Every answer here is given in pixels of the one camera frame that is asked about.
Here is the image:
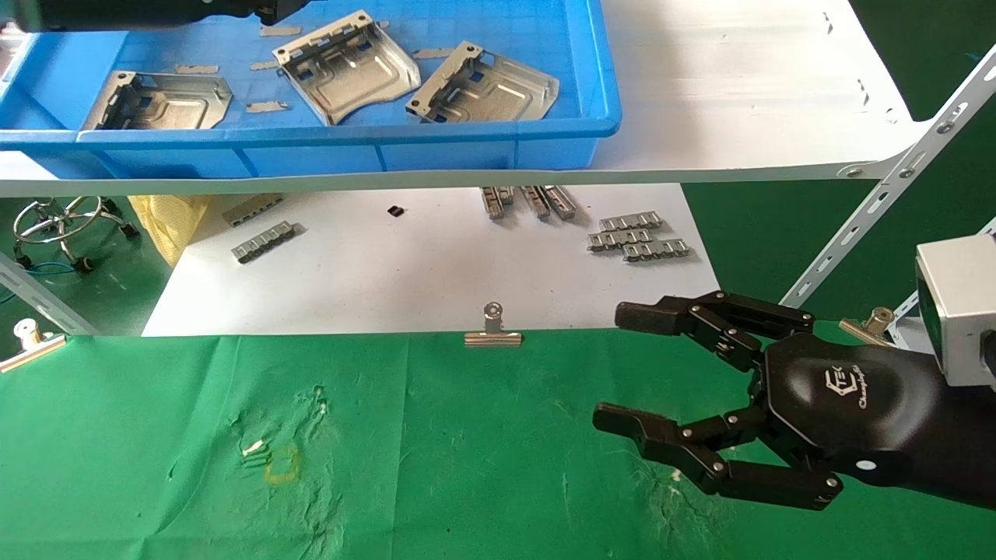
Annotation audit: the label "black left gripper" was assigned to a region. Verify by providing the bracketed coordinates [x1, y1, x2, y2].
[16, 0, 314, 33]

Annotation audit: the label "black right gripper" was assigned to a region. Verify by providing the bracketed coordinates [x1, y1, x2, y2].
[593, 292, 946, 511]

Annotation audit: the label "stamped sheet metal bracket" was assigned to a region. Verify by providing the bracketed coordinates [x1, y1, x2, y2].
[272, 9, 422, 125]
[82, 71, 234, 131]
[405, 41, 560, 125]

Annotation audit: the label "blue plastic tray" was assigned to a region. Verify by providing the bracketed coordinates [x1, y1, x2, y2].
[0, 0, 623, 180]

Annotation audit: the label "brass binder clip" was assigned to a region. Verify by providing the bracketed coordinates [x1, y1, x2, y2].
[839, 307, 896, 347]

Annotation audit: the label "short white slotted strut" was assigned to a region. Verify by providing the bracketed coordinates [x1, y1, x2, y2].
[886, 292, 927, 352]

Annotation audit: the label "silver binder clip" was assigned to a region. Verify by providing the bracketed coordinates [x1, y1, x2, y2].
[0, 319, 68, 373]
[465, 303, 524, 348]

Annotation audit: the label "yellow plastic bag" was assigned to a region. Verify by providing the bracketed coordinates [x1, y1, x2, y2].
[128, 194, 212, 268]

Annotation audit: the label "white stacked items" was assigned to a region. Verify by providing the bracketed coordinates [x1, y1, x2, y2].
[0, 27, 36, 82]

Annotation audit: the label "long white slotted strut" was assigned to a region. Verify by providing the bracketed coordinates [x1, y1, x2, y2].
[782, 47, 996, 306]

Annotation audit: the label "white paper sheet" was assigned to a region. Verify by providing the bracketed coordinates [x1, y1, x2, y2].
[142, 184, 721, 337]

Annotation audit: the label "green cloth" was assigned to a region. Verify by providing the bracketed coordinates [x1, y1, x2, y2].
[0, 323, 996, 560]

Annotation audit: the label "chrome chair base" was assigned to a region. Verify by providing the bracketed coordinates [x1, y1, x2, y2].
[13, 196, 141, 273]

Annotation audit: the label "white shelf board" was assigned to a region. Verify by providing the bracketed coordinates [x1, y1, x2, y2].
[0, 0, 923, 198]

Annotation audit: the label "grey slotted strut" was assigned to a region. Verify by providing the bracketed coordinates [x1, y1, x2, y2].
[0, 253, 98, 337]

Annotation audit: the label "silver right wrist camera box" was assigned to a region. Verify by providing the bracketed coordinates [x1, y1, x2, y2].
[915, 233, 996, 387]

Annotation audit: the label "blue cable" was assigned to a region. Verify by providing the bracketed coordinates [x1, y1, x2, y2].
[0, 262, 80, 304]

